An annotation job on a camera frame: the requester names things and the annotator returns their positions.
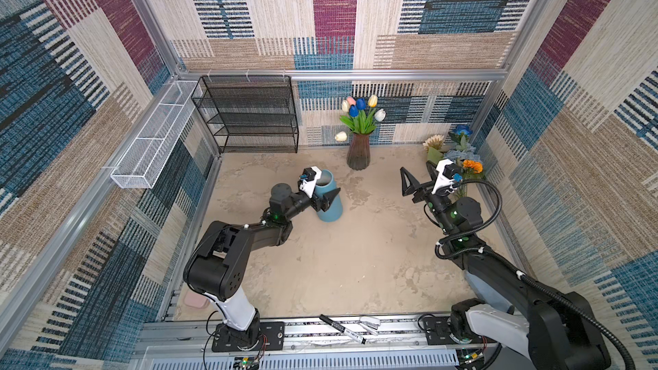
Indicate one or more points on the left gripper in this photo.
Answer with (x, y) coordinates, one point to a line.
(325, 199)

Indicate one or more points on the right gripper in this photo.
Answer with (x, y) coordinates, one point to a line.
(414, 183)

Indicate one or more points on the teal cylindrical vase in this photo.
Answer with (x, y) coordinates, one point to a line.
(327, 186)

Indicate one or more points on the dark red glass vase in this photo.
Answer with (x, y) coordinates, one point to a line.
(358, 157)

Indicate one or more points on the blue tulip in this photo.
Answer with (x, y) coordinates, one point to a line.
(355, 110)

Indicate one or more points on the yellow tulip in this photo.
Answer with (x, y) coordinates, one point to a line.
(373, 101)

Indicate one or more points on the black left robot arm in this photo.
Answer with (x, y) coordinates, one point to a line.
(217, 266)

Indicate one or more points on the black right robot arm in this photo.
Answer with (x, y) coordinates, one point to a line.
(552, 329)

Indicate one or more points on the mixed blue orange bouquet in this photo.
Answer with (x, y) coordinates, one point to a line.
(457, 147)

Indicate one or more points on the black marker pen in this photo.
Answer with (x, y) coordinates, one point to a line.
(342, 329)

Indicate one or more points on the pink flat tray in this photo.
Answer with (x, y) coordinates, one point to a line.
(195, 301)

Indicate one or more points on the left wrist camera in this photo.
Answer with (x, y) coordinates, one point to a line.
(309, 179)

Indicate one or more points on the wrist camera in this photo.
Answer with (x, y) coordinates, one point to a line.
(448, 176)
(309, 179)

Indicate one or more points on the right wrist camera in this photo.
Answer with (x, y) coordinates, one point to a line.
(448, 176)

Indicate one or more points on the black wire shelf rack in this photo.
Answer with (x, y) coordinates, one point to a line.
(249, 113)

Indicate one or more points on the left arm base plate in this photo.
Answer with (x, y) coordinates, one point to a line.
(268, 336)

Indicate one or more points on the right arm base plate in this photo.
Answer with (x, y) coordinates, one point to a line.
(437, 331)

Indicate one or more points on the white wire mesh basket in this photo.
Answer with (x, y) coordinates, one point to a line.
(148, 153)

